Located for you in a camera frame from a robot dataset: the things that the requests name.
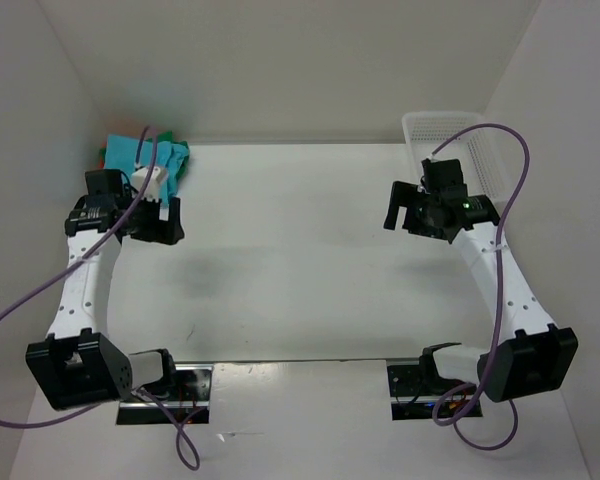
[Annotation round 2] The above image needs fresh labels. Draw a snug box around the orange t-shirt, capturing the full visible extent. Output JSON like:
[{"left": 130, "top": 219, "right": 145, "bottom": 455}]
[{"left": 98, "top": 143, "right": 107, "bottom": 169}]

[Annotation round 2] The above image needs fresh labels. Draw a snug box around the light blue t-shirt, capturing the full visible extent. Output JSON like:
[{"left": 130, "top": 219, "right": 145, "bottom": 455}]
[{"left": 102, "top": 132, "right": 191, "bottom": 207}]

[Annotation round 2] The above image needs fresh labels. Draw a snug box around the green t-shirt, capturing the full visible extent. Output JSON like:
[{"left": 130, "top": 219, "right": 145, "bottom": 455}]
[{"left": 98, "top": 129, "right": 191, "bottom": 181}]

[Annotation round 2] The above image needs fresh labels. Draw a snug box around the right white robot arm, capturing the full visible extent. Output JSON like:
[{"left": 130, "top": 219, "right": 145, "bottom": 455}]
[{"left": 384, "top": 159, "right": 578, "bottom": 402}]

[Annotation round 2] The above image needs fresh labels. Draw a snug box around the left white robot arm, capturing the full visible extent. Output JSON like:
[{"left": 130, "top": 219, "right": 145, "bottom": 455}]
[{"left": 25, "top": 167, "right": 184, "bottom": 411}]

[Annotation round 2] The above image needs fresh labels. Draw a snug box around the white plastic basket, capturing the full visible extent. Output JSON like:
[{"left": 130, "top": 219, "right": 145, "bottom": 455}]
[{"left": 402, "top": 111, "right": 512, "bottom": 210}]

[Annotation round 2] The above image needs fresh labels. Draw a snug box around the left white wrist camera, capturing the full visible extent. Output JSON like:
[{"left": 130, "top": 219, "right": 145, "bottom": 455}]
[{"left": 130, "top": 166, "right": 169, "bottom": 206}]

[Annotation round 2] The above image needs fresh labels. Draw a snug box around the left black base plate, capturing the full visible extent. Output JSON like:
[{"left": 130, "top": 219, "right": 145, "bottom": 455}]
[{"left": 116, "top": 363, "right": 214, "bottom": 426}]

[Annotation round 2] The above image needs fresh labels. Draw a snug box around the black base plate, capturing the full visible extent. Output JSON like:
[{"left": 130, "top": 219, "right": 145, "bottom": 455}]
[
  {"left": 386, "top": 358, "right": 483, "bottom": 421},
  {"left": 116, "top": 363, "right": 214, "bottom": 426}
]

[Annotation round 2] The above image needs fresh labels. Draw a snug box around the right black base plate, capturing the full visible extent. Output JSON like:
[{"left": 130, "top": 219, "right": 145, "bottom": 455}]
[{"left": 386, "top": 358, "right": 483, "bottom": 421}]

